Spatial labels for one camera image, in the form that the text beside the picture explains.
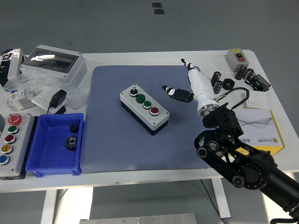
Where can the small black gear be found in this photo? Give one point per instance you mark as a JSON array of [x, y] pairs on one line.
[[73, 128]]

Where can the grey clear-lid distribution box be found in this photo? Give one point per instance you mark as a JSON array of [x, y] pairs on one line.
[[74, 72]]

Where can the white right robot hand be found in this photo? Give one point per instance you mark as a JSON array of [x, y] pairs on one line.
[[201, 86]]

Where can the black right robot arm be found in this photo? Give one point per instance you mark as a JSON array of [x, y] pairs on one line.
[[257, 170]]

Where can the black cylindrical capacitor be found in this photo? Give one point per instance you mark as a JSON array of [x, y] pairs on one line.
[[240, 72], [248, 74], [217, 87], [216, 79]]

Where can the large black gear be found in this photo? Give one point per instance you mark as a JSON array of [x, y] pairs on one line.
[[71, 142]]

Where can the clear plastic bag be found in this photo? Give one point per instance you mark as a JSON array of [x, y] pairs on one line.
[[37, 79]]

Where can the grey four-button control box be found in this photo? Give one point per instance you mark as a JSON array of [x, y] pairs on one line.
[[161, 121]]

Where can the blue plastic bin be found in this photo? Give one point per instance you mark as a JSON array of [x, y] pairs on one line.
[[53, 158]]

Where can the black module green terminal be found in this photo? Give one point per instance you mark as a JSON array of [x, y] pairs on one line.
[[260, 82]]

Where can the black hex nut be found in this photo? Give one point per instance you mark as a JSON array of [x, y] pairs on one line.
[[228, 84]]

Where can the grey five-button control box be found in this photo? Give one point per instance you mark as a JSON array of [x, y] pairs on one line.
[[21, 149]]

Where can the dark floor plate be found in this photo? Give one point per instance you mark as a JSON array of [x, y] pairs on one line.
[[156, 5], [158, 11]]

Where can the black foil bag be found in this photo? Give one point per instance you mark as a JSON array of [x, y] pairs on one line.
[[3, 67]]

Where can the black power adapter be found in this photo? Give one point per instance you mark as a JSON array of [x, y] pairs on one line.
[[58, 98]]

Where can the white rectangular device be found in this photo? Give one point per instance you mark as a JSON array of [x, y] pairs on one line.
[[15, 65]]

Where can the white wall socket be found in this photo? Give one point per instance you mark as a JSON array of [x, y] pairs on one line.
[[40, 99]]

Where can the grey metal plate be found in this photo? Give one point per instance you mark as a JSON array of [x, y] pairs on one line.
[[140, 219]]

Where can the yellow white cardboard box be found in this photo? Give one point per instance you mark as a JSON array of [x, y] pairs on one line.
[[261, 123]]

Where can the white wall switch plate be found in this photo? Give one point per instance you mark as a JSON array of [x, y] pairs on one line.
[[259, 100]]

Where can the grey-blue table mat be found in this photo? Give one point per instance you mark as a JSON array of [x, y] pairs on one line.
[[112, 149]]

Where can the white circuit breaker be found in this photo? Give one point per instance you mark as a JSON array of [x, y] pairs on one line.
[[16, 98]]

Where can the grey rocker switch box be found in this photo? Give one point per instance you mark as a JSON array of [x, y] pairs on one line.
[[233, 58]]

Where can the white table leg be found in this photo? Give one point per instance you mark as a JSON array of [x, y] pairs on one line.
[[49, 207], [222, 198]]

